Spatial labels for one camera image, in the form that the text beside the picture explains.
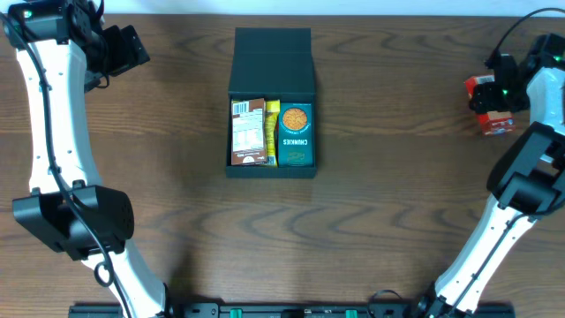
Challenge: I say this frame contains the yellow snack bag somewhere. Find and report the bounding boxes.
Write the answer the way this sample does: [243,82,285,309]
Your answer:
[264,100,281,167]

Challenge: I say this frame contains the brown Pocky box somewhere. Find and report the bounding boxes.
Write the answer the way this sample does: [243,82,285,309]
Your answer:
[231,98,267,166]

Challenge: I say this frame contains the red orange snack box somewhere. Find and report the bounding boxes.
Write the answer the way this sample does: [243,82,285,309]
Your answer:
[464,75,516,136]

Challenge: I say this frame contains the black mounting rail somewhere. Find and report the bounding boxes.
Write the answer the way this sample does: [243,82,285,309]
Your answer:
[68,302,516,318]

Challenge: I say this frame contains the dark green box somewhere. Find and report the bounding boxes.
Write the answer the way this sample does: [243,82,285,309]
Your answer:
[225,27,318,178]

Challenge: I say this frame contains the teal Chunkies cookie box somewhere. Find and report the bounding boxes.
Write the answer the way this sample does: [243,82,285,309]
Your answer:
[278,102,314,167]

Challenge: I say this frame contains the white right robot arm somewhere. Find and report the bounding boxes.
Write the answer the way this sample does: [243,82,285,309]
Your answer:
[414,34,564,317]

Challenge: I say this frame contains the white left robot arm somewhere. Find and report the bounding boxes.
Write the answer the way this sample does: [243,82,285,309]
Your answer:
[1,0,174,317]

